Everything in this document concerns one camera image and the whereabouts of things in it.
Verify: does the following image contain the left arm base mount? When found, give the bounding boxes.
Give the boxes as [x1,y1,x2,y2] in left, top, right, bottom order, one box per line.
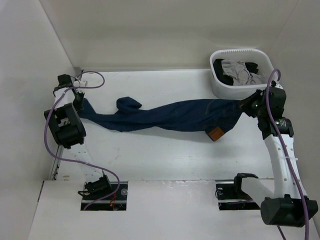
[77,175,129,211]

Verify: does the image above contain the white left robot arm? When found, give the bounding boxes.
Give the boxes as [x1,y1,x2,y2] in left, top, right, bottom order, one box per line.
[44,74,113,200]

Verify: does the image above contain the black garment in basket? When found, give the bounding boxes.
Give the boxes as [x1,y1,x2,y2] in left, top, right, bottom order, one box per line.
[213,58,260,86]

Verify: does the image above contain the white plastic laundry basket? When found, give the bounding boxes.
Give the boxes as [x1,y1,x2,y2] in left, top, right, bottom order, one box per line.
[209,48,274,100]

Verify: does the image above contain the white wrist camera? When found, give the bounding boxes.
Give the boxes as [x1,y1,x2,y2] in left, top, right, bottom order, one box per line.
[270,80,284,90]
[73,79,88,88]

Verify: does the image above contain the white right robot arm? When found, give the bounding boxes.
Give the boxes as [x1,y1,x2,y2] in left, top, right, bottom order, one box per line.
[231,87,318,228]

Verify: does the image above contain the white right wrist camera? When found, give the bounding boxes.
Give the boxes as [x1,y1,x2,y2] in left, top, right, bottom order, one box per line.
[270,80,284,90]

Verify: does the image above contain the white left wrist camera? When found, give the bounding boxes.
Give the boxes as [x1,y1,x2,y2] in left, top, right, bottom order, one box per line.
[73,79,88,88]

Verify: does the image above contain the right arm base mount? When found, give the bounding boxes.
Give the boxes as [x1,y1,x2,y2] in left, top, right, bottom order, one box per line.
[215,180,260,211]

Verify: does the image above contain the grey garment in basket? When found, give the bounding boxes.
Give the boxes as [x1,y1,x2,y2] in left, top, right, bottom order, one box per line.
[221,59,267,86]

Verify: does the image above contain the dark blue denim trousers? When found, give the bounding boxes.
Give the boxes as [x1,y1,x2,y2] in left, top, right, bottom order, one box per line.
[78,96,243,142]

